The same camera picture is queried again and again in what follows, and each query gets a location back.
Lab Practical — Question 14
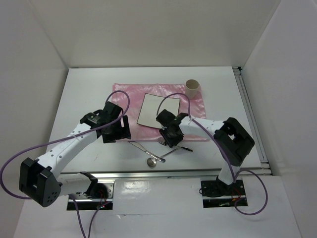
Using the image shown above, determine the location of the aluminium right side rail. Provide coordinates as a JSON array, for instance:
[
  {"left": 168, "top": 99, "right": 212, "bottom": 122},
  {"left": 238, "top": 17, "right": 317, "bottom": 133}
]
[{"left": 232, "top": 67, "right": 271, "bottom": 171}]

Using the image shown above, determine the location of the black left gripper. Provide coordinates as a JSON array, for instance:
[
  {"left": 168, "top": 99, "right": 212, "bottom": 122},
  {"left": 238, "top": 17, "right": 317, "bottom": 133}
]
[{"left": 102, "top": 115, "right": 131, "bottom": 143}]

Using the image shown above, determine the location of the silver spoon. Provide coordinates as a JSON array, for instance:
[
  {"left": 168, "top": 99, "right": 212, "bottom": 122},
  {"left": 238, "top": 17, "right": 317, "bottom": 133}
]
[{"left": 146, "top": 149, "right": 177, "bottom": 168}]

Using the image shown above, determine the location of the silver fork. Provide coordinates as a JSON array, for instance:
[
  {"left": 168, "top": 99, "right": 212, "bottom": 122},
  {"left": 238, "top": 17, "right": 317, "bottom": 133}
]
[{"left": 158, "top": 137, "right": 193, "bottom": 152}]

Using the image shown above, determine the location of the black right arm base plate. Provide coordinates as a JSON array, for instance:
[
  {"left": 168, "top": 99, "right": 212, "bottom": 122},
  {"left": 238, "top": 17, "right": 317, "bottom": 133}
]
[{"left": 199, "top": 179, "right": 248, "bottom": 208}]

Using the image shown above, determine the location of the silver table knife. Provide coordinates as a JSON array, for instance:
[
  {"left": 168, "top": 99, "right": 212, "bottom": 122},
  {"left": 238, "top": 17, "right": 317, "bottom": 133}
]
[{"left": 128, "top": 141, "right": 165, "bottom": 163}]

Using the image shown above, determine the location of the beige paper cup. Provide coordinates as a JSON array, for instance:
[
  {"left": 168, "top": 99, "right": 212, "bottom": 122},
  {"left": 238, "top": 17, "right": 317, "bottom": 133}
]
[{"left": 185, "top": 79, "right": 200, "bottom": 99}]

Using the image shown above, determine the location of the white square plate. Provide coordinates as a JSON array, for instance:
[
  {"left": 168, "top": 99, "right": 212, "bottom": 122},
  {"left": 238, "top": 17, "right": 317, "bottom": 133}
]
[{"left": 137, "top": 93, "right": 180, "bottom": 128}]

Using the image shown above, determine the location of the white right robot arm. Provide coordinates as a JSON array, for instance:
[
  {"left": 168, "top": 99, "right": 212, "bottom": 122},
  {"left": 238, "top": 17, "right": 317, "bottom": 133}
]
[{"left": 156, "top": 110, "right": 255, "bottom": 194}]

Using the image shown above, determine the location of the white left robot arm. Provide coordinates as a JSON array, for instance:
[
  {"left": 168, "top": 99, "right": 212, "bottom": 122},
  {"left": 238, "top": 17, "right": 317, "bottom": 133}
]
[{"left": 19, "top": 102, "right": 131, "bottom": 207}]

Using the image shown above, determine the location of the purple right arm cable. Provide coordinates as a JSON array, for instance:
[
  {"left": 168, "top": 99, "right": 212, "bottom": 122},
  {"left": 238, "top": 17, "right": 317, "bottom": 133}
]
[{"left": 157, "top": 93, "right": 269, "bottom": 215}]

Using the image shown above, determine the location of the pink rose satin cloth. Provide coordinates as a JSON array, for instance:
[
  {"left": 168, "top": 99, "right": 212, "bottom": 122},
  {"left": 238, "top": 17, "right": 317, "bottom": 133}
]
[{"left": 111, "top": 83, "right": 206, "bottom": 141}]

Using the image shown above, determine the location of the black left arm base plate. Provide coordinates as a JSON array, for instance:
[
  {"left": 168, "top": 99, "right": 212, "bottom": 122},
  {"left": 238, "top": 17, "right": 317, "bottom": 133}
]
[{"left": 74, "top": 180, "right": 114, "bottom": 211}]

